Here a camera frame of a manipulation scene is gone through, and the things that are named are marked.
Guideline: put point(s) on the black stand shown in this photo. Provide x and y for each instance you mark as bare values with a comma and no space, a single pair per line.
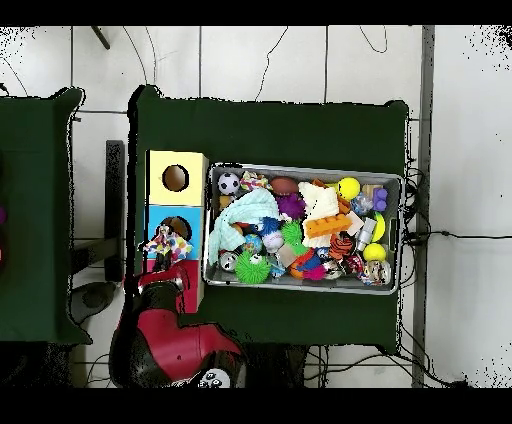
115,200

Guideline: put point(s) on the green puffer ball with eyes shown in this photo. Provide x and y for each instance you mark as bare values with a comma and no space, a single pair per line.
248,272

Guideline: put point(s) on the colourful patterned cloth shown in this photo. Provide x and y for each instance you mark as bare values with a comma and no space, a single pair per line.
172,246

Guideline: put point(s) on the mint green cloth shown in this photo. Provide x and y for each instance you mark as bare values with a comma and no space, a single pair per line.
248,206

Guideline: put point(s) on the cream yellow cloth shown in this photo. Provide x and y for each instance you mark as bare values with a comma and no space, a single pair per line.
320,202

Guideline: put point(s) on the wooden box with three holes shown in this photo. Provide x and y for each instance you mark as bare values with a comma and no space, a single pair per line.
176,198

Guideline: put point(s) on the shallow mesh bin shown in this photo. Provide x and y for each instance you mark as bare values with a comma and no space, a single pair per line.
320,284

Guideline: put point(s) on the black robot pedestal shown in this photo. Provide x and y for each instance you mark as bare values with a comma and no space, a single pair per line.
276,368

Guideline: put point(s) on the yellow tennis ball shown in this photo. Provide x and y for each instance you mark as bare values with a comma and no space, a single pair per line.
349,188

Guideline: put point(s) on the small soccer ball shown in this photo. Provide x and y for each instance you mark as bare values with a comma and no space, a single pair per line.
228,184

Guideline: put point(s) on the green spiky caterpillar toy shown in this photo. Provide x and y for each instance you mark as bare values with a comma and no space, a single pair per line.
292,234

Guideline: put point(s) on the orange toy brick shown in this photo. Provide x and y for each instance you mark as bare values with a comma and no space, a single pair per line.
326,226

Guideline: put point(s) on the brown toy football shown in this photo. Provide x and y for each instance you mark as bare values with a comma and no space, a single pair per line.
284,185

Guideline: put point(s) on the smooth yellow ball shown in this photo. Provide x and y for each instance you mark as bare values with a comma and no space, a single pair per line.
374,252

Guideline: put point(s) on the purple spiky toy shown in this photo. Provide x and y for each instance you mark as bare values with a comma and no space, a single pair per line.
291,206

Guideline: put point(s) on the dark green side tablecloth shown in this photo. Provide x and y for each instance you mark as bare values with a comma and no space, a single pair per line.
28,200

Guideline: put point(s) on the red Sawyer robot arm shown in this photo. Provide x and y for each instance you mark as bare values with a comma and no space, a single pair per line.
180,348

